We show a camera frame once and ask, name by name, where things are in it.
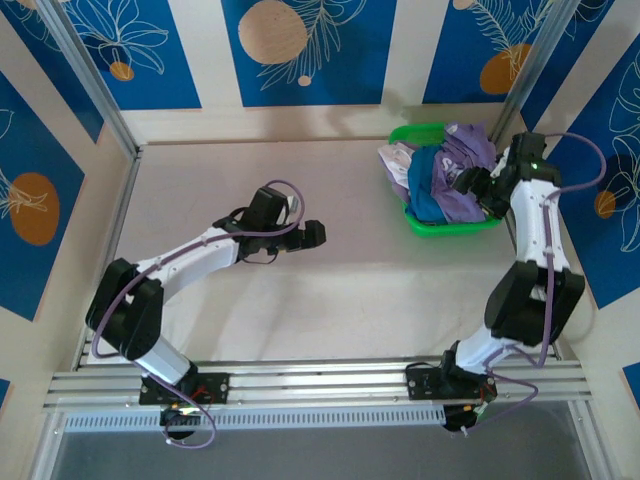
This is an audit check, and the purple t-shirt with white print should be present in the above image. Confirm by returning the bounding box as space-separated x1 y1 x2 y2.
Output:
429 121 499 224

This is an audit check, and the green plastic basket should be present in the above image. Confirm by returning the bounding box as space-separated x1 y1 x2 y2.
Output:
388 123 507 238

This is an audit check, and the blue t-shirt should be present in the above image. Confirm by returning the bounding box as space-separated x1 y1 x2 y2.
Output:
407 147 446 224

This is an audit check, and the grey base panel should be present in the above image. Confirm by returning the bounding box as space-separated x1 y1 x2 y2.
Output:
29 399 616 480

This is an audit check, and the thin black cable loop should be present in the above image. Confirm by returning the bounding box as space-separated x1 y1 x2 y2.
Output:
238 248 280 265

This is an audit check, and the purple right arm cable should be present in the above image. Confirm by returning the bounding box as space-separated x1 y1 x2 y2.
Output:
449 132 609 437

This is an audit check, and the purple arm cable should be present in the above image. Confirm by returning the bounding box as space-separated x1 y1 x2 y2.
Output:
92 179 306 447
449 132 609 437

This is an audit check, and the aluminium frame post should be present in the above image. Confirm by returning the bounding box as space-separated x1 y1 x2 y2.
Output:
492 0 584 146
37 0 142 157

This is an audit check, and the aluminium cross rail frame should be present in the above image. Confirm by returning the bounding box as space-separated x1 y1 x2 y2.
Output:
42 357 594 412

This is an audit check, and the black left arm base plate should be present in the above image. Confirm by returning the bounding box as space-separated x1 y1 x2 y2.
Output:
138 372 231 406

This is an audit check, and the white slotted cable duct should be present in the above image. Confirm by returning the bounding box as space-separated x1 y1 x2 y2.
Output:
62 405 446 434

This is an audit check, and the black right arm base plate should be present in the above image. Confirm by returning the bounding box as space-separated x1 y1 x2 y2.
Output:
405 364 497 401

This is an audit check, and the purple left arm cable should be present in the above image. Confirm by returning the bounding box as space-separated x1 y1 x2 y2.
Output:
92 179 306 447

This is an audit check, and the black cable bracket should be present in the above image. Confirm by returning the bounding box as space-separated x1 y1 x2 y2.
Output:
442 403 484 435
159 407 202 442

